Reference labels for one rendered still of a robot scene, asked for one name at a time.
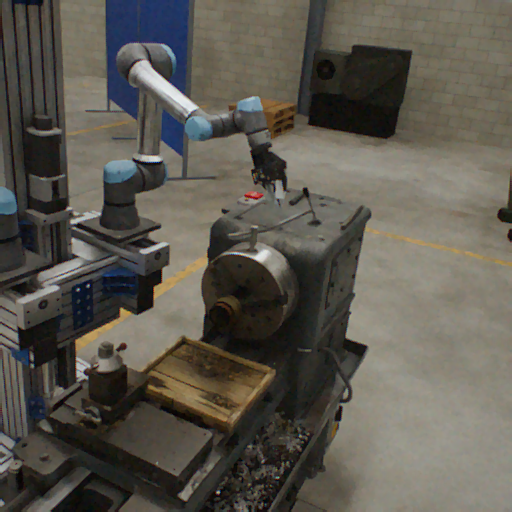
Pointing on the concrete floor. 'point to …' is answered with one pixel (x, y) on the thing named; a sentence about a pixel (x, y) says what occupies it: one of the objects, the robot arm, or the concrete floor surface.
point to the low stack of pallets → (274, 111)
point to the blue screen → (124, 33)
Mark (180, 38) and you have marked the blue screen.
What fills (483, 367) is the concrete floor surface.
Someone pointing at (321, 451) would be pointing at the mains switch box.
